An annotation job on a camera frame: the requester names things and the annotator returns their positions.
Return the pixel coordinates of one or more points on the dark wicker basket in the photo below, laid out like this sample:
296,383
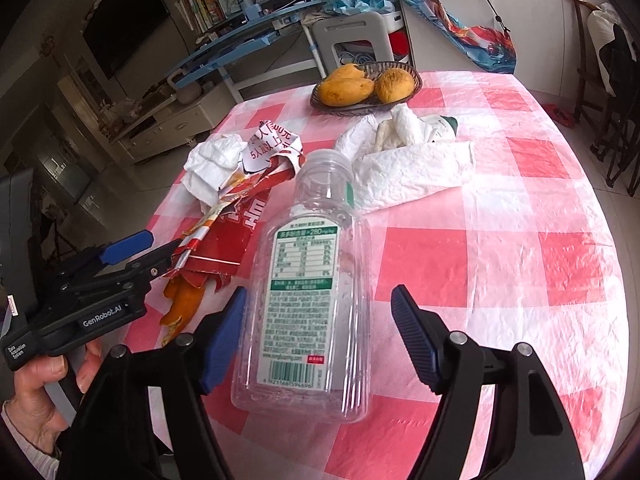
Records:
325,105

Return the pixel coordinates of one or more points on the clear plastic bottle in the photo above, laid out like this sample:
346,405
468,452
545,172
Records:
305,305

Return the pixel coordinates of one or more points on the red checked tablecloth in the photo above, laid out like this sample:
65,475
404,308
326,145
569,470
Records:
500,240

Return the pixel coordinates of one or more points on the yellow mango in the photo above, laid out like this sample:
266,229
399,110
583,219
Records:
345,91
395,85
352,72

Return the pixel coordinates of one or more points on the wooden chair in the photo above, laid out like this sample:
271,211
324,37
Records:
587,90

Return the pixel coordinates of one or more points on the person's left forearm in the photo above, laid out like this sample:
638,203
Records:
25,457

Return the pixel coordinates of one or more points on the rolled white tissue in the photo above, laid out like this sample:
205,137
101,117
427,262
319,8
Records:
407,127

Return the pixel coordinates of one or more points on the torn red paper wrapper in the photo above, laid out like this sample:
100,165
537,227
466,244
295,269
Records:
235,230

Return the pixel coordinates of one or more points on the cream television cabinet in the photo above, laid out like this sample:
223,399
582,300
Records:
175,120

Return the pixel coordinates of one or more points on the black television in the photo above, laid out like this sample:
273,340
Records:
127,20

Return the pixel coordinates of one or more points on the row of books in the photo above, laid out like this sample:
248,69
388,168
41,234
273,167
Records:
202,10

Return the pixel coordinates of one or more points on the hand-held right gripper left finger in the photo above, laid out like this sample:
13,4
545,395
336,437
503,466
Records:
225,345

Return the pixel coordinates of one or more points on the orange fruit peel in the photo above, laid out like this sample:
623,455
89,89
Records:
182,310

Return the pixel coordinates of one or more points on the white plastic stool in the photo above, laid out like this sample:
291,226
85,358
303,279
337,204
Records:
350,27

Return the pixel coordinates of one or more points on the crumpled white plastic bag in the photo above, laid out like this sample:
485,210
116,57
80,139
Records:
400,180

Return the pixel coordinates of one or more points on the blue study desk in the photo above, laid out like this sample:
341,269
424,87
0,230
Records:
240,35

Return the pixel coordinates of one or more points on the white cabinet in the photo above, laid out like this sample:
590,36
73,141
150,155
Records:
540,20

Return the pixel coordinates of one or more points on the small white bottle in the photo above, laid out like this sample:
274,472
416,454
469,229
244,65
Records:
442,127

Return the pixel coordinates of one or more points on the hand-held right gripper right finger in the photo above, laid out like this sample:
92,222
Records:
412,332

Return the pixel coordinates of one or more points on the black garment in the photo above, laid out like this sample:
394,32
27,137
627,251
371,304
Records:
625,65

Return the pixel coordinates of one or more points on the red slipper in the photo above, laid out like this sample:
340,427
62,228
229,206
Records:
560,116

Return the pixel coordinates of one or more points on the person's left hand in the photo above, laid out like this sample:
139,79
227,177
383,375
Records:
35,410

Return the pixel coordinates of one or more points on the colourful printed bag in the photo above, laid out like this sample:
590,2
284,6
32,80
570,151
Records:
465,30

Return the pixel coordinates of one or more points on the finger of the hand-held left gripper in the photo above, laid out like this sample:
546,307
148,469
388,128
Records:
150,262
125,247

